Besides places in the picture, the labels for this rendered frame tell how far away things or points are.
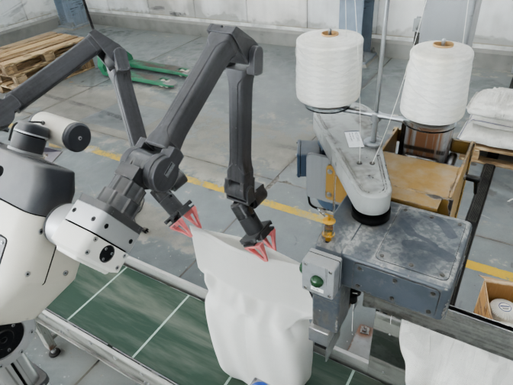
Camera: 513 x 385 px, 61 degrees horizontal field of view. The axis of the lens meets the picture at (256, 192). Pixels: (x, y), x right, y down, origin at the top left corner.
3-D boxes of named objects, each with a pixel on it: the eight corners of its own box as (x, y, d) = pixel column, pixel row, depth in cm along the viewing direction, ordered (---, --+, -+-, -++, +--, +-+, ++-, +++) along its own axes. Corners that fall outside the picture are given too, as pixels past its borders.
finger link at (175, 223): (205, 224, 148) (186, 204, 147) (192, 237, 143) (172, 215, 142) (196, 231, 153) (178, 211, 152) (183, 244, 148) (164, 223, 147)
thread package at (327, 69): (285, 106, 113) (282, 39, 103) (312, 84, 124) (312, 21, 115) (346, 118, 105) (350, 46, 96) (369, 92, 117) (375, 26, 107)
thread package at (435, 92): (389, 121, 101) (398, 49, 92) (407, 98, 111) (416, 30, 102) (457, 134, 95) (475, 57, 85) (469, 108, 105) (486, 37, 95)
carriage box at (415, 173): (349, 261, 135) (355, 176, 117) (383, 202, 158) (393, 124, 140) (431, 289, 124) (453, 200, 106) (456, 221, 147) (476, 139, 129)
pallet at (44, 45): (-27, 67, 568) (-32, 56, 560) (54, 40, 646) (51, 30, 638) (7, 77, 527) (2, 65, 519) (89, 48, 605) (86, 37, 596)
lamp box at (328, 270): (301, 288, 99) (301, 260, 94) (310, 275, 102) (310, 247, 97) (332, 300, 96) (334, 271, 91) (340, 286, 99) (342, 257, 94)
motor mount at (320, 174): (304, 198, 142) (304, 155, 133) (312, 188, 146) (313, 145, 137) (391, 223, 129) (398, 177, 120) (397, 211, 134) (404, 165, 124)
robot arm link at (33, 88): (94, 28, 140) (101, 18, 132) (124, 64, 145) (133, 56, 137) (-27, 114, 123) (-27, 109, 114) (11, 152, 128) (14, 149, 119)
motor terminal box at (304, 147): (295, 184, 142) (295, 153, 135) (297, 168, 150) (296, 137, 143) (321, 184, 141) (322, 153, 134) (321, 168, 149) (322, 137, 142)
